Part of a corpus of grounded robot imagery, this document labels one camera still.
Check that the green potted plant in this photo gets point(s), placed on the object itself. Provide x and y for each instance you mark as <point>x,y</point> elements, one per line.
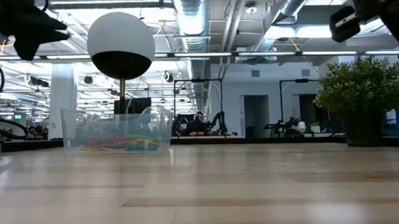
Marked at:
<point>362,93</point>

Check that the green exit sign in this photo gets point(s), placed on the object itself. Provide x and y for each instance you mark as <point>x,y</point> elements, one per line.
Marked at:
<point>18,116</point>

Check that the black background robot arm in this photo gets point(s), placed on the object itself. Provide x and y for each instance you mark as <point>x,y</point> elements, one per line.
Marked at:
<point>219,118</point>

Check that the white globe lamp black base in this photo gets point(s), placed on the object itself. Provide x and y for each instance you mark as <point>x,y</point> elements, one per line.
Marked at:
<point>120,35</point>

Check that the black background robot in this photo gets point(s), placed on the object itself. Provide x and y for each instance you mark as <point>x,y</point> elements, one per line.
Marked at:
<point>281,125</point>

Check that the black gantry frame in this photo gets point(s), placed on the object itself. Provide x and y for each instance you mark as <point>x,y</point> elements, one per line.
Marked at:
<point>198,80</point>
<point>300,80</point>

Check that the round ceiling fixture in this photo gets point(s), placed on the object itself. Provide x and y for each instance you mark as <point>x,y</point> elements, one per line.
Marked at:
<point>251,8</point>

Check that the person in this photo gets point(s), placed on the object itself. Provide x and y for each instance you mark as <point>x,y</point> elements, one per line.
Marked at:
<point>199,118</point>

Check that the white round column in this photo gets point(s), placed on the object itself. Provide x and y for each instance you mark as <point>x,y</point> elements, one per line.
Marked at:
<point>62,113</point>

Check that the clear plastic bin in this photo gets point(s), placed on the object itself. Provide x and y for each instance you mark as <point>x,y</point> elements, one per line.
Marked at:
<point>83,129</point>

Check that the black monitor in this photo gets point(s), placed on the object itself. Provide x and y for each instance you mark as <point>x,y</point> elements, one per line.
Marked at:
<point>137,106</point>

